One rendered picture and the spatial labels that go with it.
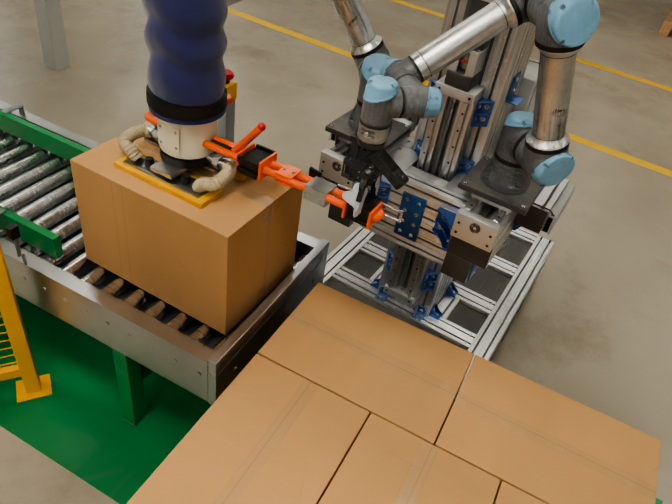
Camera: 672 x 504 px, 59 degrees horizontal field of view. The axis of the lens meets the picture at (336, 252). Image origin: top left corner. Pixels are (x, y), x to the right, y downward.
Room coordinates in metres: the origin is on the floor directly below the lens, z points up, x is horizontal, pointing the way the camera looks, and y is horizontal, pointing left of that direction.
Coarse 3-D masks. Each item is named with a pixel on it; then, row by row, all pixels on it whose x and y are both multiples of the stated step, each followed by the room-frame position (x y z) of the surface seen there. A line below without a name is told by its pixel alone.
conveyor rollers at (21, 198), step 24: (0, 144) 2.09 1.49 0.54; (24, 144) 2.12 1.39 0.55; (24, 168) 1.98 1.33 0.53; (48, 168) 1.99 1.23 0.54; (0, 192) 1.78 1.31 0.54; (24, 192) 1.79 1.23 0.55; (72, 192) 1.87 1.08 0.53; (24, 216) 1.67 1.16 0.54; (48, 216) 1.68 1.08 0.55; (72, 240) 1.57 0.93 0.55; (72, 264) 1.45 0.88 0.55; (120, 288) 1.39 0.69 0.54; (144, 312) 1.29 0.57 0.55; (192, 336) 1.23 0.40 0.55
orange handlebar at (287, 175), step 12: (228, 96) 1.80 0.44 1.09; (156, 120) 1.57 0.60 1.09; (204, 144) 1.49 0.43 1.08; (216, 144) 1.49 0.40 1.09; (228, 144) 1.51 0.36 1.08; (228, 156) 1.46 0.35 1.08; (264, 168) 1.41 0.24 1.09; (276, 168) 1.44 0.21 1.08; (288, 168) 1.43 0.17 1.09; (276, 180) 1.39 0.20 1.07; (288, 180) 1.38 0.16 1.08; (300, 180) 1.41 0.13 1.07; (336, 192) 1.36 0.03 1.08; (336, 204) 1.31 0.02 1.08
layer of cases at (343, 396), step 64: (320, 320) 1.39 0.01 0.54; (384, 320) 1.45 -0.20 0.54; (256, 384) 1.09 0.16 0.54; (320, 384) 1.13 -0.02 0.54; (384, 384) 1.17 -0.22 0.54; (448, 384) 1.22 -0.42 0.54; (512, 384) 1.26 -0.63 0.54; (192, 448) 0.85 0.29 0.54; (256, 448) 0.89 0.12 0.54; (320, 448) 0.92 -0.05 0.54; (384, 448) 0.95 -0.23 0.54; (448, 448) 0.99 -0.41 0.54; (512, 448) 1.02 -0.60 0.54; (576, 448) 1.06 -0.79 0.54; (640, 448) 1.10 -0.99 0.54
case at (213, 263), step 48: (144, 144) 1.65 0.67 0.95; (96, 192) 1.45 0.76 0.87; (144, 192) 1.39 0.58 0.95; (240, 192) 1.47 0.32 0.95; (288, 192) 1.53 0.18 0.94; (96, 240) 1.46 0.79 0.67; (144, 240) 1.38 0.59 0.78; (192, 240) 1.30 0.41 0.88; (240, 240) 1.31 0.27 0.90; (288, 240) 1.56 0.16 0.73; (144, 288) 1.38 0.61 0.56; (192, 288) 1.30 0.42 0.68; (240, 288) 1.32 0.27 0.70
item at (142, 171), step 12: (144, 156) 1.54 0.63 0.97; (120, 168) 1.48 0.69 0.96; (132, 168) 1.47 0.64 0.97; (144, 168) 1.48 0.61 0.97; (144, 180) 1.44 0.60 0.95; (156, 180) 1.43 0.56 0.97; (168, 180) 1.44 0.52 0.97; (180, 180) 1.45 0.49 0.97; (192, 180) 1.46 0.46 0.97; (168, 192) 1.40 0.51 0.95; (180, 192) 1.39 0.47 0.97; (192, 192) 1.40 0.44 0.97; (204, 192) 1.41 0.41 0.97; (216, 192) 1.43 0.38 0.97; (192, 204) 1.37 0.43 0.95; (204, 204) 1.37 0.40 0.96
